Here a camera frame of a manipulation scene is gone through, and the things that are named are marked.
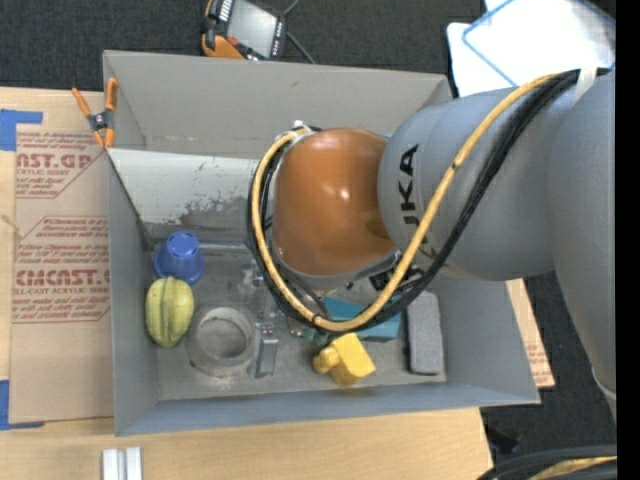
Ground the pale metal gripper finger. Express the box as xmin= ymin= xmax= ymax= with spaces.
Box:
xmin=238 ymin=261 xmax=267 ymax=305
xmin=254 ymin=320 xmax=280 ymax=380

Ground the teal flat box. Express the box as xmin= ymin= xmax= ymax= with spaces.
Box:
xmin=322 ymin=294 xmax=404 ymax=342

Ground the clear glass round dish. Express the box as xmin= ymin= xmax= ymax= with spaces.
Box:
xmin=186 ymin=303 xmax=259 ymax=378

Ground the yellow toy block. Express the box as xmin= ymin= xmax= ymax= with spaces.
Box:
xmin=311 ymin=332 xmax=378 ymax=388

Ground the blue plastic cup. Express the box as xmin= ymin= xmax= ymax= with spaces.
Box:
xmin=152 ymin=230 xmax=206 ymax=287

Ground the green yellow star fruit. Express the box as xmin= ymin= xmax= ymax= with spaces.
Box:
xmin=144 ymin=275 xmax=196 ymax=350

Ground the grey sponge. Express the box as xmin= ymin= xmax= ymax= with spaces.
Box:
xmin=405 ymin=291 xmax=447 ymax=376

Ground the grey metal bin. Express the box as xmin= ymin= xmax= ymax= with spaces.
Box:
xmin=102 ymin=50 xmax=542 ymax=437

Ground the brown cardboard board red print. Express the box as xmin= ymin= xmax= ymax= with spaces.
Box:
xmin=0 ymin=86 xmax=557 ymax=430

